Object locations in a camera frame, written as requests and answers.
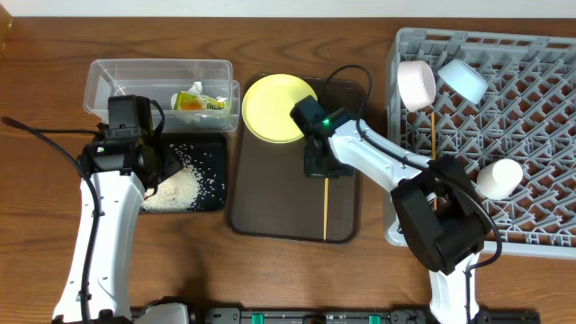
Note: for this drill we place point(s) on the pile of white rice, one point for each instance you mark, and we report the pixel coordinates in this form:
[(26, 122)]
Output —
[(177, 191)]

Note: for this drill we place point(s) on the black rectangular waste tray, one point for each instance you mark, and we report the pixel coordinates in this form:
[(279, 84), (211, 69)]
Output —
[(211, 157)]

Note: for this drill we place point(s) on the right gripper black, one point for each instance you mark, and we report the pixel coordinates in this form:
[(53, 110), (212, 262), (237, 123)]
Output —
[(311, 171)]

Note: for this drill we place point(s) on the clear plastic waste bin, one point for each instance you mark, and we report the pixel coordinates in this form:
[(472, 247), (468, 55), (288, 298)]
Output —
[(158, 79)]

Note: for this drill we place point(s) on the light blue bowl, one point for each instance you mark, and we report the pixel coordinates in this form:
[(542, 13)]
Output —
[(465, 80)]

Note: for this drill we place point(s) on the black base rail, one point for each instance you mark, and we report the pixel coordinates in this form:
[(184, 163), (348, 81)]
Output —
[(178, 313)]

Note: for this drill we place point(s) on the grey dishwasher rack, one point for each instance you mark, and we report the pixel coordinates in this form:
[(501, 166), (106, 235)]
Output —
[(527, 114)]

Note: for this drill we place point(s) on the yellow plate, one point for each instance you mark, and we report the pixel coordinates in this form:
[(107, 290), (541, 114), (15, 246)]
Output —
[(267, 105)]

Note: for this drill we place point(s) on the white tissue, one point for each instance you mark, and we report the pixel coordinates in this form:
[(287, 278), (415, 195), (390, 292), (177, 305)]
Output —
[(187, 117)]

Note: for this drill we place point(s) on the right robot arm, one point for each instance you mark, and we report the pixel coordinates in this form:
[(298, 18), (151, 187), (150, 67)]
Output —
[(447, 241)]

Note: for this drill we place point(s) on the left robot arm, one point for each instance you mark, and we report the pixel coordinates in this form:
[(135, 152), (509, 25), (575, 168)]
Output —
[(125, 159)]

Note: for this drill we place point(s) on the dark brown serving tray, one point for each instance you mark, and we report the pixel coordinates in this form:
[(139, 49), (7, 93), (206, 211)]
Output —
[(270, 196)]

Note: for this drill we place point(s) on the green orange snack wrapper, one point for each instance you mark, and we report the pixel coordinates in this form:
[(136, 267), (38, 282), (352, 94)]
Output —
[(185, 101)]

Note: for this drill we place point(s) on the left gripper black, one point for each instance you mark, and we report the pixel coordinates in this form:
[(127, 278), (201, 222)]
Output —
[(166, 164)]

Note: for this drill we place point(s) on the white cup green inside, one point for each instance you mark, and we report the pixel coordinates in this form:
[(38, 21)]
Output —
[(498, 180)]

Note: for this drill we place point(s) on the white pink bowl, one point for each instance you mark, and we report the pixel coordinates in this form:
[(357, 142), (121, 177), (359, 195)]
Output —
[(416, 84)]

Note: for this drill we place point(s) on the wooden chopstick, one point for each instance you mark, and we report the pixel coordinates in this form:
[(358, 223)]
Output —
[(325, 208), (433, 146)]

